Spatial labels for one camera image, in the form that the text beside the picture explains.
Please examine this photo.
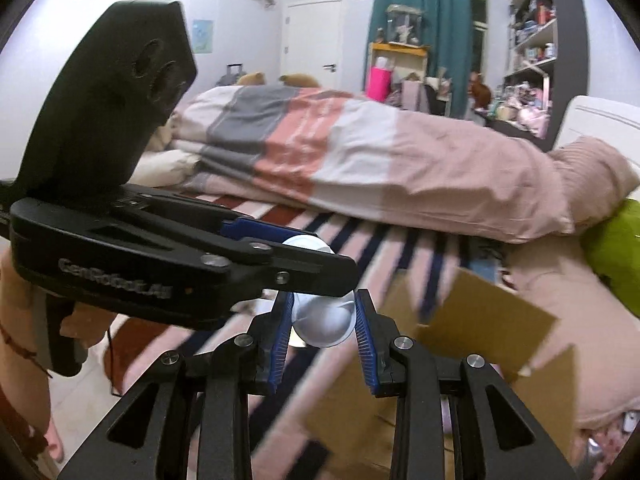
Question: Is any red string bracelet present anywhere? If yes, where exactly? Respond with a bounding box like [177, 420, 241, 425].
[0, 322, 54, 379]

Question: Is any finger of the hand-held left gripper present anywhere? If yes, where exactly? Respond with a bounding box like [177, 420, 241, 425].
[131, 184, 321, 253]
[150, 217, 359, 297]

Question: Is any yellow wooden shelf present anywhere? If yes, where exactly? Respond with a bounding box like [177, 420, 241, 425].
[367, 42, 432, 107]

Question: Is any blue wall poster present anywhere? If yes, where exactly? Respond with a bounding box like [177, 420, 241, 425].
[192, 19, 215, 55]

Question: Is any cream pillow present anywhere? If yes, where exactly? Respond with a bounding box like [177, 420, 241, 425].
[131, 150, 202, 190]

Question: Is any person's left forearm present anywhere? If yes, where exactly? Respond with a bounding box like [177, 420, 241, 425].
[0, 345, 67, 467]

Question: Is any striped pink grey duvet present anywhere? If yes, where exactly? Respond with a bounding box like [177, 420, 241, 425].
[134, 85, 640, 247]

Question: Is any striped bed sheet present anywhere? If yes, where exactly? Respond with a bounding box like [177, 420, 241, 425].
[102, 187, 506, 480]

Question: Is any white headboard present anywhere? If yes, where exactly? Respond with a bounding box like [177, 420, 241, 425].
[551, 95, 640, 162]

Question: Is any black cable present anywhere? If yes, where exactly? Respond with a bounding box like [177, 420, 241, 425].
[102, 327, 124, 397]

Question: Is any white door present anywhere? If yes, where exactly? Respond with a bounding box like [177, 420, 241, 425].
[285, 0, 347, 92]

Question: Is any dark bookshelf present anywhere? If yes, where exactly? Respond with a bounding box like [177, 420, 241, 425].
[504, 0, 589, 153]

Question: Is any green pillow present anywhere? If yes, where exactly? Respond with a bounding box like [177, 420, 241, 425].
[581, 199, 640, 319]

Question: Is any person's left hand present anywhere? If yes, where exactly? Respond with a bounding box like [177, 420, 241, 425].
[0, 247, 119, 352]

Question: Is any glass display case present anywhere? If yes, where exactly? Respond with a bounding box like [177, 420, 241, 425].
[385, 4, 425, 46]

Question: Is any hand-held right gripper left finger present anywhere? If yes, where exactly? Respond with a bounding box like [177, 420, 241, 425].
[59, 290, 296, 480]

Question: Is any brown cardboard box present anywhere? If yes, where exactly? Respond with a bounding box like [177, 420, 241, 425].
[304, 266, 583, 480]

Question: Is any dark suitcase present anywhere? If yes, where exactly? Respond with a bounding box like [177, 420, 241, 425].
[215, 63, 244, 88]

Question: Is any pink cloth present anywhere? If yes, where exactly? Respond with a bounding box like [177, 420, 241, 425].
[502, 237, 640, 438]

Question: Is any white plastic cup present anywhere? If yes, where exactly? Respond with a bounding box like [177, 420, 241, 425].
[281, 234, 359, 349]

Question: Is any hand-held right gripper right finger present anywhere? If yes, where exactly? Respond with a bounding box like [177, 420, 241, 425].
[352, 287, 582, 480]

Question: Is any pink bag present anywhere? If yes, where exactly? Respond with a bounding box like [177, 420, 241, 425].
[365, 66, 394, 104]

